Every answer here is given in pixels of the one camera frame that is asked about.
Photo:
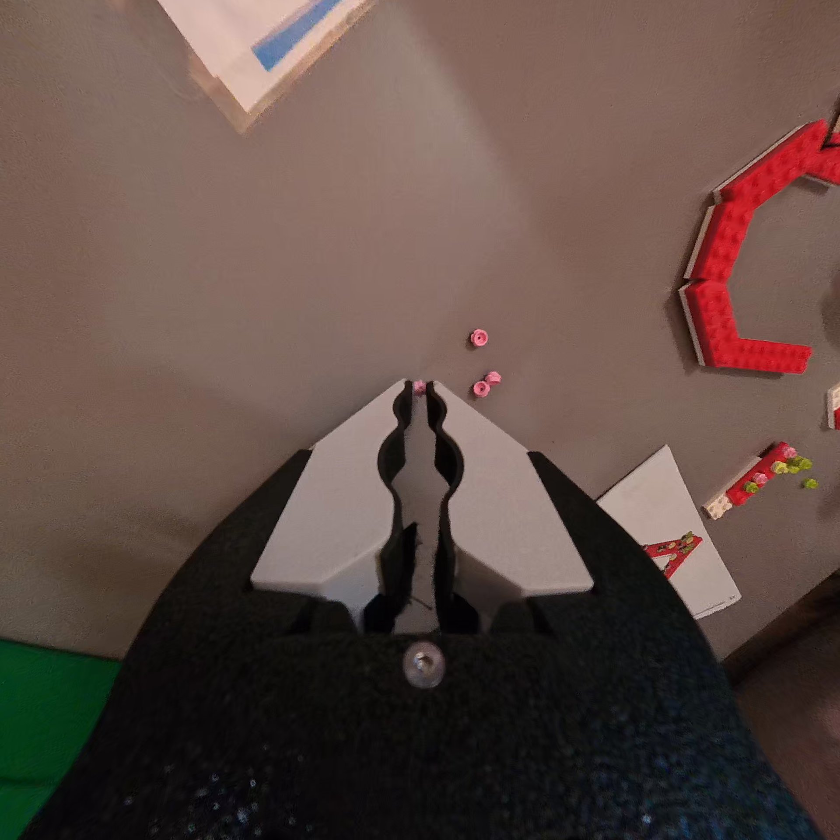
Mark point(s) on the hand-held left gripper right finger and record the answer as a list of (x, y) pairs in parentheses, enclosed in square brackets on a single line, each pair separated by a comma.
[(512, 518)]

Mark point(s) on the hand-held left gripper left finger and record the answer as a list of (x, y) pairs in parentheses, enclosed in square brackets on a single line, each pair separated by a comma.
[(321, 512)]

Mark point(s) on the green plastic bin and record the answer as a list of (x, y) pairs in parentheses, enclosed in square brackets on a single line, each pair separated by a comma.
[(46, 715)]

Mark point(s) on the white lego instruction leaflet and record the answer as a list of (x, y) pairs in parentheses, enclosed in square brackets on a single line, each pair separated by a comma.
[(663, 505)]

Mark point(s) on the red lego strip with flowers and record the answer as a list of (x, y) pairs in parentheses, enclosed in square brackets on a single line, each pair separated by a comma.
[(748, 482)]

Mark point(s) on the white and red lego piece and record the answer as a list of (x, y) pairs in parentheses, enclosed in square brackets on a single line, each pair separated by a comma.
[(834, 407)]

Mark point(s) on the white booklet with blue print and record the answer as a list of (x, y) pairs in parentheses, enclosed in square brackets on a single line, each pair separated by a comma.
[(256, 46)]

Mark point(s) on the red curved lego frame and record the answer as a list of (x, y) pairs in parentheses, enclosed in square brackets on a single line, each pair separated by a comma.
[(718, 249)]

